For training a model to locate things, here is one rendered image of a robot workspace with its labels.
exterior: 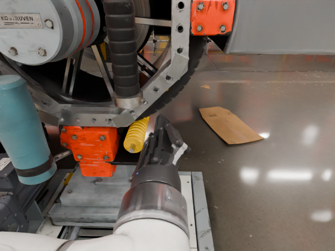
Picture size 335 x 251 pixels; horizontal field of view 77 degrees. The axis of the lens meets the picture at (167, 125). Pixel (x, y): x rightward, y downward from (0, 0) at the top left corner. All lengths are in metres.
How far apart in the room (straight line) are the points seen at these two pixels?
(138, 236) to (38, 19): 0.33
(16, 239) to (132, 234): 0.11
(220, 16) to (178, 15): 0.09
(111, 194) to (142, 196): 0.64
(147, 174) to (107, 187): 0.64
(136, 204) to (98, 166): 0.44
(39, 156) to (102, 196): 0.38
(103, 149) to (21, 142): 0.20
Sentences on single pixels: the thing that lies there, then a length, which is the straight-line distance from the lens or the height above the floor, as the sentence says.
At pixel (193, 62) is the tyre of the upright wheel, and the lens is 0.59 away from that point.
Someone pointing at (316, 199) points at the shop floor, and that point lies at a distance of 1.38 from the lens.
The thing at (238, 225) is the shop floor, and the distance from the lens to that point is 1.10.
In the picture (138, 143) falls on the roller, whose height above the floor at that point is 0.52.
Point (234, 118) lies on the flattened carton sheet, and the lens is 1.89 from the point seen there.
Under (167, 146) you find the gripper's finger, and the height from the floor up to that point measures 0.65.
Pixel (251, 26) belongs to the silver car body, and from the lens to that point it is 0.69.
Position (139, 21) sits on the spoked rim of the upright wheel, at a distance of 0.60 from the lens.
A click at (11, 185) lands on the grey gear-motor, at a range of 0.83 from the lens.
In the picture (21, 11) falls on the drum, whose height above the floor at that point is 0.87.
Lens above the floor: 0.88
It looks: 31 degrees down
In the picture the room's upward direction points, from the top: straight up
